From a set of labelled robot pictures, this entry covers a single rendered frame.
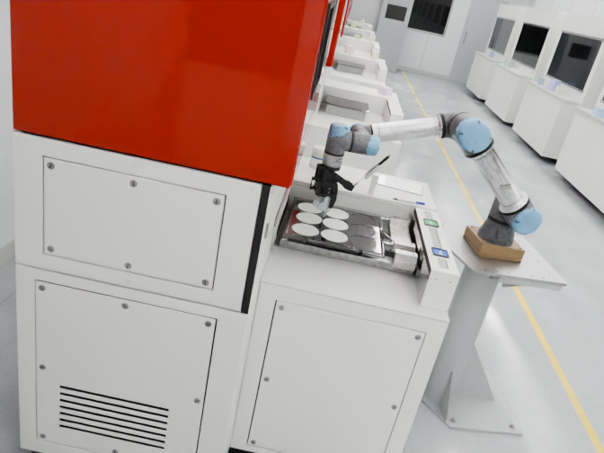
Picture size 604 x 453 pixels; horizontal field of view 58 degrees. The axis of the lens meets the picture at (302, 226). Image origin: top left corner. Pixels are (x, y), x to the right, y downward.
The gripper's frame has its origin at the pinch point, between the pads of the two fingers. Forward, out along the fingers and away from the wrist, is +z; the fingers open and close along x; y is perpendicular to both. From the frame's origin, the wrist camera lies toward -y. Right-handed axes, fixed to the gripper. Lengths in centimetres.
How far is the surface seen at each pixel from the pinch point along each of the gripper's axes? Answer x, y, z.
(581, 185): -219, -483, 77
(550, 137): -342, -561, 55
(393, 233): 11.2, -26.3, 4.0
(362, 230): 11.5, -10.9, 2.1
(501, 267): 33, -68, 10
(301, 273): 26.2, 21.0, 10.0
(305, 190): -19.8, -0.8, -0.7
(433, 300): 53, -15, 7
